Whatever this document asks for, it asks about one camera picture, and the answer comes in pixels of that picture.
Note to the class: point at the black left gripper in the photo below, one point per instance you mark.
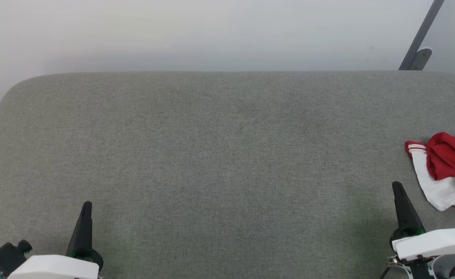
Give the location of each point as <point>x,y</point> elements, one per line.
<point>94,255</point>

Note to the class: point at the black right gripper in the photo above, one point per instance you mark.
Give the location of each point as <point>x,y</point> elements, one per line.
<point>404,233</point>

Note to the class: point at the red and white garment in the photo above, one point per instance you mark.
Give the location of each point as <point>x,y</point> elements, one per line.
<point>448,162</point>

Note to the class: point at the black left wrist block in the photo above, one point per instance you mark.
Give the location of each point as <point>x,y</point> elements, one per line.
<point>6,257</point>

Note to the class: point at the grey fabric sofa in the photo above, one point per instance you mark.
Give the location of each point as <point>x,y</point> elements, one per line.
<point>212,162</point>

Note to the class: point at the grey metal pole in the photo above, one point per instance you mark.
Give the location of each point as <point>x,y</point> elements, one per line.
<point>425,27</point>

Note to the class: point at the white right wrist camera cover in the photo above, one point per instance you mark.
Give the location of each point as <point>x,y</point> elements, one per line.
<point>435,242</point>

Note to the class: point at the white wrist camera cover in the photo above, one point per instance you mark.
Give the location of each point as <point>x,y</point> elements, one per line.
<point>435,242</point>
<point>53,268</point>

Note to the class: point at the white left wrist camera cover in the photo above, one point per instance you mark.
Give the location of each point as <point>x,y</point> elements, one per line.
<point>53,268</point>

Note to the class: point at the grey metal pole bracket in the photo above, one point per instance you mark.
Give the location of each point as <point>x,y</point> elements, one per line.
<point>421,59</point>

